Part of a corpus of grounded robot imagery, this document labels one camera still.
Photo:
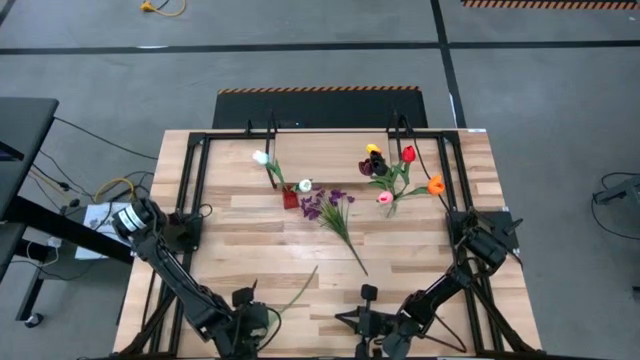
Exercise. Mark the orange tulip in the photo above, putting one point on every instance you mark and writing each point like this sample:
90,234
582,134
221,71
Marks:
436,185

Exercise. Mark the white blue tulip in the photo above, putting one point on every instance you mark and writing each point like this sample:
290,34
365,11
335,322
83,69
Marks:
260,157
305,186

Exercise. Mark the black floor mat striped edge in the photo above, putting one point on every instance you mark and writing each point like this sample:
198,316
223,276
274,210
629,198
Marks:
320,110

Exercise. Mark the white printed paper sheet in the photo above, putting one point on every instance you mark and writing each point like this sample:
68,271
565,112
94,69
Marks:
97,215

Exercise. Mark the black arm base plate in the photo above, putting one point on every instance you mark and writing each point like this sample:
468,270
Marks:
455,220
187,235

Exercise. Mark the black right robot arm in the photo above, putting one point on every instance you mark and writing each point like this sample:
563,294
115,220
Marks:
440,290

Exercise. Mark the wooden shelf with black frames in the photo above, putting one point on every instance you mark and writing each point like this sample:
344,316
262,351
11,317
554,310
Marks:
330,157

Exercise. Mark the red glass vase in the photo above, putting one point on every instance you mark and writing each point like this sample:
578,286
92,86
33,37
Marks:
290,200

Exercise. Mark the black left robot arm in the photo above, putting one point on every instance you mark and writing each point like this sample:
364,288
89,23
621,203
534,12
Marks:
170,270

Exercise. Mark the dark maroon tulip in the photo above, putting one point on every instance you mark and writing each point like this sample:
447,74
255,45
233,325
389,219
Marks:
366,167

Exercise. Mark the clear glass vase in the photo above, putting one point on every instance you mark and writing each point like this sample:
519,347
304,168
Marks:
391,210

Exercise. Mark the black tulip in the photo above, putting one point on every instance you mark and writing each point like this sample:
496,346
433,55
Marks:
379,163

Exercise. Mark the plain yellow tulip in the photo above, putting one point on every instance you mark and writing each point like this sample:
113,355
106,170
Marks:
300,292

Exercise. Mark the black aluminium rig frame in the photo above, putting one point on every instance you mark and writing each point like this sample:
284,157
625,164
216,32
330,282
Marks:
195,138

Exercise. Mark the yellow tulip with red base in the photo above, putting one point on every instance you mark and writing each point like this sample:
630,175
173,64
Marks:
373,148

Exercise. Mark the pink tulip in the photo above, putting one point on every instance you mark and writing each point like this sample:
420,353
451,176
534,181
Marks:
385,197

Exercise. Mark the purple artificial flower bunch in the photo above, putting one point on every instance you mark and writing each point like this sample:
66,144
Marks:
311,212

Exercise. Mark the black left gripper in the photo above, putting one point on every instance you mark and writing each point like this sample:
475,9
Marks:
247,325

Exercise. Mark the black centre camera stand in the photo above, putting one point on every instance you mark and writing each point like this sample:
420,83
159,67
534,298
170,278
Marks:
25,135

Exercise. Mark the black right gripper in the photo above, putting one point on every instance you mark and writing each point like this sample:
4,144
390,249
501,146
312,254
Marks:
380,327

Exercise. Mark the white power adapter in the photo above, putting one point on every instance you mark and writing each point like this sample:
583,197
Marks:
53,243

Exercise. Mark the orange black striped floor strip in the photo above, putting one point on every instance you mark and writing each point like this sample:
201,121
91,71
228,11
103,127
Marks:
550,4

